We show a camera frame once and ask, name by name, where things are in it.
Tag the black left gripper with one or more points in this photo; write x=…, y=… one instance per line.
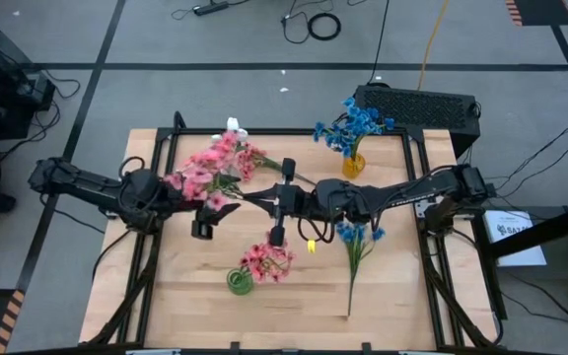
x=200, y=229

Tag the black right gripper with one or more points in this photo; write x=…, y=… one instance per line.
x=328, y=202

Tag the blue artificial flower bunch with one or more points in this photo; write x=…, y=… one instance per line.
x=353, y=234
x=333, y=138
x=363, y=118

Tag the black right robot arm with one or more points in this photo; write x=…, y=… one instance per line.
x=412, y=194

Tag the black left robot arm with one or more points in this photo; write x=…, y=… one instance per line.
x=87, y=185

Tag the green patterned glass vase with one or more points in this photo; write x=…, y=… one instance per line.
x=237, y=287

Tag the amber glass vase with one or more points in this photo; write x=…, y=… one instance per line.
x=353, y=167

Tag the black computer case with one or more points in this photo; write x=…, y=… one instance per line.
x=412, y=111

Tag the black power strip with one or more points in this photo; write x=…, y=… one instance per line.
x=210, y=8

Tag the white printed paper sheet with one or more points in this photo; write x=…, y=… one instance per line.
x=516, y=246

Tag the black side stand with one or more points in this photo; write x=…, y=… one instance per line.
x=550, y=229

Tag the black aluminium rig frame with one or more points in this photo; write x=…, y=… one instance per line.
x=289, y=131

